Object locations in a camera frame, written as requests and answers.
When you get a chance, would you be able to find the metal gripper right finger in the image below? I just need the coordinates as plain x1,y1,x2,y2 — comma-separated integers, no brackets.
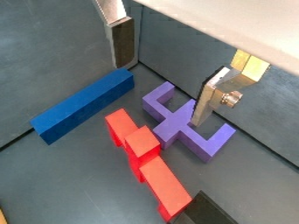
190,50,269,126

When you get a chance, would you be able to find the black angle bracket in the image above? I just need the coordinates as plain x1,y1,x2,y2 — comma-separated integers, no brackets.
166,191,238,224

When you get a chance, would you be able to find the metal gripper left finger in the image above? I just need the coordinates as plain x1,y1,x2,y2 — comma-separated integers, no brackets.
92,0,134,68

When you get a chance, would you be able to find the blue rectangular bar block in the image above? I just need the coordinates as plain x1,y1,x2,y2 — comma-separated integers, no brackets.
30,68,134,144

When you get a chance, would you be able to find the red comb-shaped block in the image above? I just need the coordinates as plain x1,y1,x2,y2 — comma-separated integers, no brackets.
105,108,192,222

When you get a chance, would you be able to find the purple comb-shaped block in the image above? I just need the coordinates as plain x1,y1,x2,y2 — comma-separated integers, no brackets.
142,81,236,162

